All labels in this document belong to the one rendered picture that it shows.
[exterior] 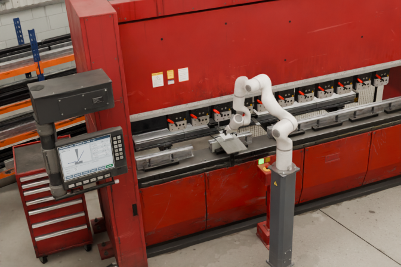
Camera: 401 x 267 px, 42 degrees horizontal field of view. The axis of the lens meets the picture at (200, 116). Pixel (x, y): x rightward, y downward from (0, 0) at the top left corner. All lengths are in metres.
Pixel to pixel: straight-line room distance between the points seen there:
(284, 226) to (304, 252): 0.58
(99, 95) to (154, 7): 0.83
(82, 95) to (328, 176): 2.70
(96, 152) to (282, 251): 1.85
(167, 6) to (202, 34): 0.37
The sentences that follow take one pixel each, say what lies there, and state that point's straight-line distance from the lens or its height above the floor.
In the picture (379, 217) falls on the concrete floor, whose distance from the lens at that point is 5.39.
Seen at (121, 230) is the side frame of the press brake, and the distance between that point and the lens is 4.43.
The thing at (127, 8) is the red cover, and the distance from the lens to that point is 3.80.
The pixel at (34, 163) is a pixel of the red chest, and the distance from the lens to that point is 4.54.
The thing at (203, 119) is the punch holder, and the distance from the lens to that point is 4.35.
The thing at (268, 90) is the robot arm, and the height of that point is 1.62.
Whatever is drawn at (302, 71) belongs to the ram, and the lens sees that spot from 4.59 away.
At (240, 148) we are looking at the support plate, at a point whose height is 1.00.
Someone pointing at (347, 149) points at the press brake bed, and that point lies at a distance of 5.13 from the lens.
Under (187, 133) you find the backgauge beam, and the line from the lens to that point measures 4.68.
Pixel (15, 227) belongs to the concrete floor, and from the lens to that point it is 5.53.
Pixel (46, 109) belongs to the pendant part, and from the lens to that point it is 3.37.
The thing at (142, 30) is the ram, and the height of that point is 2.07.
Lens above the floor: 3.31
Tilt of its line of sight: 28 degrees down
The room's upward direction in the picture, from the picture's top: 3 degrees counter-clockwise
